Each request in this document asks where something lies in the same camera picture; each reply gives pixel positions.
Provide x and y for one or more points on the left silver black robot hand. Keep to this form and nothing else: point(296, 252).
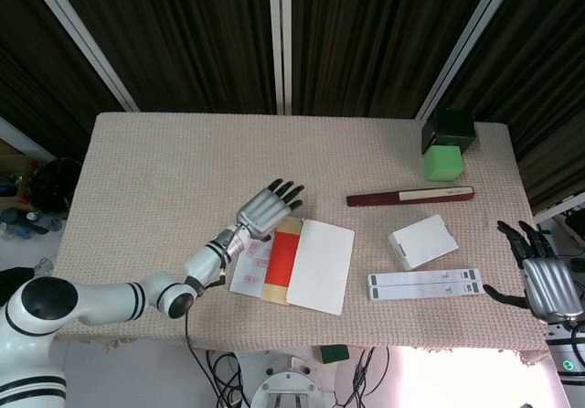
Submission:
point(262, 211)

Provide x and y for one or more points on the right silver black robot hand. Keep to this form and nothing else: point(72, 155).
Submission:
point(550, 289)

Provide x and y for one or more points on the red and gold bookmark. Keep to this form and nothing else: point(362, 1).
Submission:
point(281, 257)

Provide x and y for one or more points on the notebook with red stamps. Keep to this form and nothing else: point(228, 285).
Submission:
point(324, 261)

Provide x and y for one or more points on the green block on robot base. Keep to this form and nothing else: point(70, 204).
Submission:
point(334, 354)

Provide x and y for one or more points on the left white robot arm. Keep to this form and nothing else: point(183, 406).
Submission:
point(114, 298)

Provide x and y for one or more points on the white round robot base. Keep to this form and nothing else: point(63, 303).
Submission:
point(288, 380)

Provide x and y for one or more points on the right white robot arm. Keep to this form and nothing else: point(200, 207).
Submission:
point(566, 353)

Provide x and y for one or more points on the beige waffle tablecloth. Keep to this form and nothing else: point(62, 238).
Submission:
point(183, 161)

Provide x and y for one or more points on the long maroon and cream box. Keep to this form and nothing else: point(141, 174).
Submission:
point(375, 199)

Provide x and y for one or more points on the long flat white box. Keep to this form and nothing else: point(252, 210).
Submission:
point(420, 277)
point(420, 292)

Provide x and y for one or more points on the white rectangular cardboard box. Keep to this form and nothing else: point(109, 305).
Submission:
point(425, 243)

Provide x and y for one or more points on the green cube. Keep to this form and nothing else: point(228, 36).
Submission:
point(443, 163)

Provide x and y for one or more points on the black cube box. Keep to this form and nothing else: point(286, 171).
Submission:
point(450, 126)

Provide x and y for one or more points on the dark pleated curtain panel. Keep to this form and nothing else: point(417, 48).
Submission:
point(539, 83)
point(183, 37)
point(36, 60)
point(375, 37)

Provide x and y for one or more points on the black round bag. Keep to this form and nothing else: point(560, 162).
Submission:
point(55, 184)

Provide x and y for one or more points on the clear plastic bottles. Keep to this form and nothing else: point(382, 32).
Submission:
point(27, 225)

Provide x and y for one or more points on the black cloth lump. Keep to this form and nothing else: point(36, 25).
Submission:
point(13, 276)

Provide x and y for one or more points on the white partition post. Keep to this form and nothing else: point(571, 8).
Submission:
point(466, 46)
point(280, 37)
point(87, 42)

